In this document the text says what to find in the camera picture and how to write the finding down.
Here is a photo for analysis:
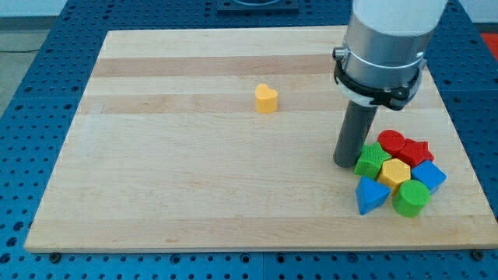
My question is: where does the yellow hexagon block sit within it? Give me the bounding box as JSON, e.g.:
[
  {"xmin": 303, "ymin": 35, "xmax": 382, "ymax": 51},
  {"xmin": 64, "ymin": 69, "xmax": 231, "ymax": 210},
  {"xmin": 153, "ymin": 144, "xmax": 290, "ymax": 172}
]
[{"xmin": 377, "ymin": 159, "xmax": 411, "ymax": 195}]

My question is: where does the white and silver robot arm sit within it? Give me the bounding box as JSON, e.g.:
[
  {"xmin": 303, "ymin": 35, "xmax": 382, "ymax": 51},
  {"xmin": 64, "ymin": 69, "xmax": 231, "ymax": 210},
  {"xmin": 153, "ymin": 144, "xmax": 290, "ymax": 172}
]
[{"xmin": 332, "ymin": 0, "xmax": 447, "ymax": 168}]

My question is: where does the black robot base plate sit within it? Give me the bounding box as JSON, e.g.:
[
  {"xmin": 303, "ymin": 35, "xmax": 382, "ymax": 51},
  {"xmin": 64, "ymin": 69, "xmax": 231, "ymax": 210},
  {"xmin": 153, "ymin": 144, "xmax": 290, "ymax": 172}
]
[{"xmin": 215, "ymin": 0, "xmax": 300, "ymax": 13}]

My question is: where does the blue triangle block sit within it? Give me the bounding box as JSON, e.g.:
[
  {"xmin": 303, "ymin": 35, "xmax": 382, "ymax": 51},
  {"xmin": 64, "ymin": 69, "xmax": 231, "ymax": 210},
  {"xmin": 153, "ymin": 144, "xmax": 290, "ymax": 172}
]
[{"xmin": 356, "ymin": 177, "xmax": 391, "ymax": 215}]

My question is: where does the red cylinder block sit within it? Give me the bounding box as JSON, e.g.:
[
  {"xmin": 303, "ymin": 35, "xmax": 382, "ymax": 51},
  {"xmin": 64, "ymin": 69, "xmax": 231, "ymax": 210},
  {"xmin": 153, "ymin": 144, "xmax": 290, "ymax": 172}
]
[{"xmin": 377, "ymin": 130, "xmax": 405, "ymax": 157}]

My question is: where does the yellow heart block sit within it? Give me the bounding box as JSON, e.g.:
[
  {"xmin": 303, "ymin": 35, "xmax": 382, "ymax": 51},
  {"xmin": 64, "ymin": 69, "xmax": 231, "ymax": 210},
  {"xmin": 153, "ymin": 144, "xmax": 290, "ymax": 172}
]
[{"xmin": 254, "ymin": 83, "xmax": 279, "ymax": 114}]

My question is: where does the wooden board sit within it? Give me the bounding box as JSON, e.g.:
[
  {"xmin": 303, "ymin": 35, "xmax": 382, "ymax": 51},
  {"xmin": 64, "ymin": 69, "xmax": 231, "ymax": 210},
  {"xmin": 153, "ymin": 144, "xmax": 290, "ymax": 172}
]
[{"xmin": 24, "ymin": 26, "xmax": 497, "ymax": 253}]

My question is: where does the red star block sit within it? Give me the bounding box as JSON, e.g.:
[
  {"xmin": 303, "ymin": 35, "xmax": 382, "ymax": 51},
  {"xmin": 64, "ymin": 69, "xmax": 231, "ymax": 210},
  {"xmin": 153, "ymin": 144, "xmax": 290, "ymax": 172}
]
[{"xmin": 396, "ymin": 138, "xmax": 434, "ymax": 168}]

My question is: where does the blue cube block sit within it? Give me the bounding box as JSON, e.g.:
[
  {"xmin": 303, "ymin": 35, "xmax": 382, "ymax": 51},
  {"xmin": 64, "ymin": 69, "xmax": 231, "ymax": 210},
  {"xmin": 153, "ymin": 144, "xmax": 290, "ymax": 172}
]
[{"xmin": 411, "ymin": 160, "xmax": 447, "ymax": 194}]

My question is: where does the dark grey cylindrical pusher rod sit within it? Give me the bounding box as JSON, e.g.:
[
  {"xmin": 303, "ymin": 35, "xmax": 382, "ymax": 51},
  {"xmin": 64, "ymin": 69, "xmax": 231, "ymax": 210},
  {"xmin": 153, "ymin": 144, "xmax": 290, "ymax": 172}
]
[{"xmin": 333, "ymin": 101, "xmax": 377, "ymax": 168}]

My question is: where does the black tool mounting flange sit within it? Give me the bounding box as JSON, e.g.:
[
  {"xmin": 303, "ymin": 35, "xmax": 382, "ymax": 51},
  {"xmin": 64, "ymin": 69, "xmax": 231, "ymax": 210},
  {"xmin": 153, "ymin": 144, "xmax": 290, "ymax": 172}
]
[{"xmin": 334, "ymin": 61, "xmax": 423, "ymax": 110}]

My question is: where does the green cylinder block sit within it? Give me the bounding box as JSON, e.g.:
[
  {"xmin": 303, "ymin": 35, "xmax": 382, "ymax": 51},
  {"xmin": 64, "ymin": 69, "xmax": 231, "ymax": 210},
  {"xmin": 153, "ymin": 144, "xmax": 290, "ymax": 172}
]
[{"xmin": 392, "ymin": 180, "xmax": 431, "ymax": 218}]

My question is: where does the green star block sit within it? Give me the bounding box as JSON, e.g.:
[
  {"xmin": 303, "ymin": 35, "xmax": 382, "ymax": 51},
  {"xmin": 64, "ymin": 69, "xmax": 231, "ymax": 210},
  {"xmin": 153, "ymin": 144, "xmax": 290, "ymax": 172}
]
[{"xmin": 353, "ymin": 142, "xmax": 392, "ymax": 180}]

